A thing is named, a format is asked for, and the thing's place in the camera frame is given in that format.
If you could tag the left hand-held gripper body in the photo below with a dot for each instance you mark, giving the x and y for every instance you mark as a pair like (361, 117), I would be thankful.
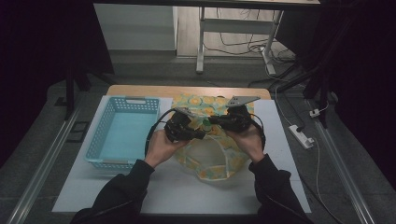
(179, 126)

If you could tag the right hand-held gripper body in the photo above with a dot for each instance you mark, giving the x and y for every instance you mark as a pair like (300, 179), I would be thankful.
(238, 119)

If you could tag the orange-print fabric bag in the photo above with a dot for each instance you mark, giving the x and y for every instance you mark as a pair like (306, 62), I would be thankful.
(211, 155)

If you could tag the blue plastic basket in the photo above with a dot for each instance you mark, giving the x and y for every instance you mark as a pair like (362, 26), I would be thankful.
(124, 137)

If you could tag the person's right hand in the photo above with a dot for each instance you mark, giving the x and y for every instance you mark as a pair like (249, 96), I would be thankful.
(247, 143)

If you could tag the person's left hand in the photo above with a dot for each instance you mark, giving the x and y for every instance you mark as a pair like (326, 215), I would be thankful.
(162, 147)

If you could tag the white power strip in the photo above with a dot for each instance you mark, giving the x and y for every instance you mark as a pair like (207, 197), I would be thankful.
(301, 136)

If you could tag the white table mat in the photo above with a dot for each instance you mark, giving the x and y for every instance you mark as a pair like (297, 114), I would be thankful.
(280, 174)

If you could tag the small white adapter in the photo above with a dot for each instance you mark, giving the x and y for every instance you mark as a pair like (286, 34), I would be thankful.
(314, 113)

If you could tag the black stand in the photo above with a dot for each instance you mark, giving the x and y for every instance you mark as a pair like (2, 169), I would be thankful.
(317, 84)
(70, 90)

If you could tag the white cabinet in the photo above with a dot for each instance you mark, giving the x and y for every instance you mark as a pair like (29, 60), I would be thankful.
(137, 28)

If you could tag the white desk frame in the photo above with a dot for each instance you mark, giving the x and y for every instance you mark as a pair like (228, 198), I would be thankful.
(232, 26)

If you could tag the black floor bracket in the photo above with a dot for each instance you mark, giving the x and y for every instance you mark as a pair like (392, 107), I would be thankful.
(78, 131)

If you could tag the metal floor rail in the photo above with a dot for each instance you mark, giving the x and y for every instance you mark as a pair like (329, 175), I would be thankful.
(46, 161)
(339, 168)

